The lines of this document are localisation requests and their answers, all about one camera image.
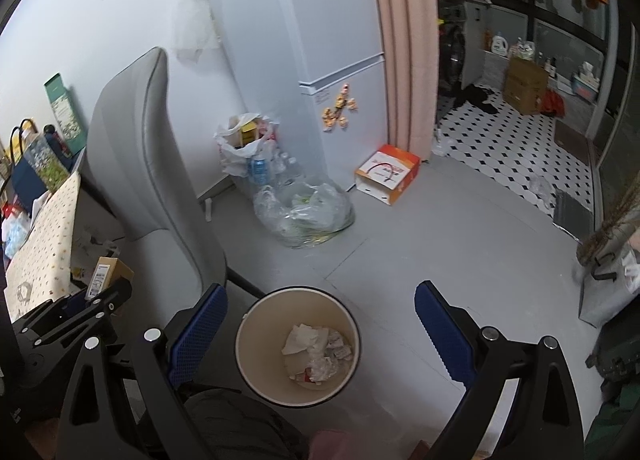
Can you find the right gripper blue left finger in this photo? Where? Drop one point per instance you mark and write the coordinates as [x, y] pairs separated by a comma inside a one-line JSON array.
[[191, 332]]

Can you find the yellow gecko fridge magnet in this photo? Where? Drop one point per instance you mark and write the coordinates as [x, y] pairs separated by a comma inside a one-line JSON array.
[[336, 116]]

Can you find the clear plastic garbage bag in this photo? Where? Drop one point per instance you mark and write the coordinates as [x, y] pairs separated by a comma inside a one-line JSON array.
[[306, 212]]

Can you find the white mesh bag hanging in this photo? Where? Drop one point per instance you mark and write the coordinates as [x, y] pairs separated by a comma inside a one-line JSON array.
[[193, 29]]

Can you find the pink curtain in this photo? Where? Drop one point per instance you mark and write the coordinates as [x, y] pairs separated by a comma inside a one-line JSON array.
[[409, 31]]

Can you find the orange white cardboard box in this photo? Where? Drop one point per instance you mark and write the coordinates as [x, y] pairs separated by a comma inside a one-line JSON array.
[[387, 174]]

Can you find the white detergent bottle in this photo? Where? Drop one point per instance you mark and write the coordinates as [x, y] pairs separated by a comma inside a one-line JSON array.
[[499, 46]]

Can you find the navy tote bag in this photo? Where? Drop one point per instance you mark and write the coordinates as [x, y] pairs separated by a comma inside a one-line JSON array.
[[26, 184]]

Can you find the blue tissue pack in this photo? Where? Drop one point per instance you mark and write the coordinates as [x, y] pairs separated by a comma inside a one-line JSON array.
[[15, 231]]

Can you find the cream round trash bin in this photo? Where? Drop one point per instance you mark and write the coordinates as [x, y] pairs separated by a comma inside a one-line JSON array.
[[262, 334]]

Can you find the small brown labelled box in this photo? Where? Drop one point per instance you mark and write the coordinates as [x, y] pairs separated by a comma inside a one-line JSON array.
[[107, 271]]

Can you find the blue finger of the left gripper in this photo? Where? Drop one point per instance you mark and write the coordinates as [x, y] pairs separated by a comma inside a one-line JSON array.
[[103, 305], [51, 314]]

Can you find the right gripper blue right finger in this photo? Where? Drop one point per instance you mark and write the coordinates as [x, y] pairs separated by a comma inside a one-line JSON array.
[[445, 325]]

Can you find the dark trouser knee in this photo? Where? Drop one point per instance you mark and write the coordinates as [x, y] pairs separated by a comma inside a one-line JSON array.
[[235, 426]]

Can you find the grey bag with black handle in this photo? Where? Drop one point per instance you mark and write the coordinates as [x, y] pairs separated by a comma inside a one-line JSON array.
[[612, 278]]

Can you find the white bag of recyclables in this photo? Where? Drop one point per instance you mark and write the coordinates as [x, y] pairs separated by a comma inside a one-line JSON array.
[[251, 154]]

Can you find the green tall box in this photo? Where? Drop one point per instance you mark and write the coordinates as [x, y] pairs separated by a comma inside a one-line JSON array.
[[62, 105]]

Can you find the printed paper ball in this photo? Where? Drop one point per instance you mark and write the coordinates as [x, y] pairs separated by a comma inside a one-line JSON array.
[[337, 347]]

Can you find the brown cardboard box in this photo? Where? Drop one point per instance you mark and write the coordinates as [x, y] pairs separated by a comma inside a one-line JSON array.
[[525, 86]]

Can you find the white refrigerator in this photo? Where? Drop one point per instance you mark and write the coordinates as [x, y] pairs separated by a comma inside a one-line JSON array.
[[290, 59]]

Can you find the torn red white carton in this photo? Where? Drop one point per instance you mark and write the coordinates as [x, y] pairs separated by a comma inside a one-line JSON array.
[[313, 371]]

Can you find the white plastic wrapper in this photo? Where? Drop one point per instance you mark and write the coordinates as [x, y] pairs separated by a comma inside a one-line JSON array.
[[303, 338]]

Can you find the grey upholstered chair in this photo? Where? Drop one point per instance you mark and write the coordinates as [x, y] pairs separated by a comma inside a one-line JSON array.
[[135, 163]]

